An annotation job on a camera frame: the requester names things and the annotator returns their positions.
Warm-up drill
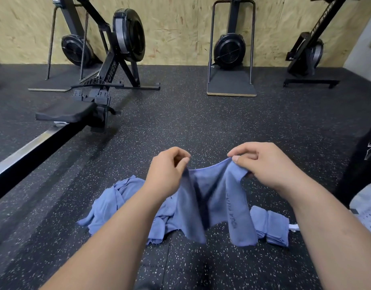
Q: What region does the black ski trainer grey platform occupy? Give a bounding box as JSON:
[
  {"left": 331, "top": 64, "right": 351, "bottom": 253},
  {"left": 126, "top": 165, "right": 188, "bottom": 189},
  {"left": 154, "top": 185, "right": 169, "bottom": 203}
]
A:
[{"left": 28, "top": 0, "right": 103, "bottom": 93}]

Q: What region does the black printed punching bag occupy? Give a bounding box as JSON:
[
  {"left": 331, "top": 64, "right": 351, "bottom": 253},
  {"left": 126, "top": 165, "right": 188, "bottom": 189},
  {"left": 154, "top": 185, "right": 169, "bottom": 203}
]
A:
[{"left": 333, "top": 120, "right": 371, "bottom": 206}]

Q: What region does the plain blue towel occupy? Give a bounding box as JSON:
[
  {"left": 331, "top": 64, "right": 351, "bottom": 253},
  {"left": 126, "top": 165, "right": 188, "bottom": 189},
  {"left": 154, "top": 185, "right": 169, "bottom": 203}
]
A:
[
  {"left": 173, "top": 157, "right": 259, "bottom": 248},
  {"left": 250, "top": 205, "right": 271, "bottom": 240}
]

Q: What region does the person's right forearm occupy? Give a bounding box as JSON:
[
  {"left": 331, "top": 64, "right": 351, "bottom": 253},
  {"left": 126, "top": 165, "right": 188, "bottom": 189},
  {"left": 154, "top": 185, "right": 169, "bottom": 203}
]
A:
[{"left": 288, "top": 178, "right": 371, "bottom": 290}]

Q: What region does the blue towel with wave print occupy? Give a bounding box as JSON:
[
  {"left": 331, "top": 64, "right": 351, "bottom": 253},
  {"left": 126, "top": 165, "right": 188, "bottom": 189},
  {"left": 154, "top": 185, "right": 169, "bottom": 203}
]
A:
[{"left": 267, "top": 209, "right": 291, "bottom": 248}]

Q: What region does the person's left forearm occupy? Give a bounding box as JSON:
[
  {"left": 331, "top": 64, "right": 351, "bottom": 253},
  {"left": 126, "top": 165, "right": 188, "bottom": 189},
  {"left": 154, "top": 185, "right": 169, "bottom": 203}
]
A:
[{"left": 40, "top": 187, "right": 174, "bottom": 290}]

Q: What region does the white perforated metal rack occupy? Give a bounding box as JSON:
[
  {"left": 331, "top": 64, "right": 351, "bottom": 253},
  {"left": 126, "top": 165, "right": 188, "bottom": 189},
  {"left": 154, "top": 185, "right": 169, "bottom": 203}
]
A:
[{"left": 288, "top": 180, "right": 371, "bottom": 240}]

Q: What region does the person's left hand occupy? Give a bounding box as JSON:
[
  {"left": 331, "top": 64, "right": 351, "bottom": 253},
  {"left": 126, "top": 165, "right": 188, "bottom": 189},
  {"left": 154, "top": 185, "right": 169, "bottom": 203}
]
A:
[{"left": 143, "top": 147, "right": 192, "bottom": 202}]

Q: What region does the blue towel pile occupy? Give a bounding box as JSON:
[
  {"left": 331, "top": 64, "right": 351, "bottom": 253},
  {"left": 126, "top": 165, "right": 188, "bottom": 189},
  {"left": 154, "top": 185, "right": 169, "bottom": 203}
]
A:
[{"left": 77, "top": 175, "right": 181, "bottom": 245}]

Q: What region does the person's right hand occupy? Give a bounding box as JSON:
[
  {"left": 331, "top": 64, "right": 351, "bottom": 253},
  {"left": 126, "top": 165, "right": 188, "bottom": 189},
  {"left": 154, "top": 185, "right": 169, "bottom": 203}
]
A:
[{"left": 227, "top": 142, "right": 308, "bottom": 198}]

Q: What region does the black ski trainer wooden-edged platform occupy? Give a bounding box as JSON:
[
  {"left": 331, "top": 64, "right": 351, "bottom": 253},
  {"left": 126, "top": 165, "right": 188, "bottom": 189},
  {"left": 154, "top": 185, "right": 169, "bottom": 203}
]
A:
[{"left": 206, "top": 0, "right": 258, "bottom": 98}]

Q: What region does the black rowing machine with rail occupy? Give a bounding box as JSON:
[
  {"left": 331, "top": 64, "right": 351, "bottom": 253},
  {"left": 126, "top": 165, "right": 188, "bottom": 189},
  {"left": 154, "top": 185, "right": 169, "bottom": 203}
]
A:
[{"left": 0, "top": 0, "right": 162, "bottom": 206}]

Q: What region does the black upright exercise machine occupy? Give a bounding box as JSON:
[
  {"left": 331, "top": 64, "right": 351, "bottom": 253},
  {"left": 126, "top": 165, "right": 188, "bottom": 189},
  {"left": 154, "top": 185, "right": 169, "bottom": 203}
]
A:
[{"left": 283, "top": 0, "right": 363, "bottom": 89}]

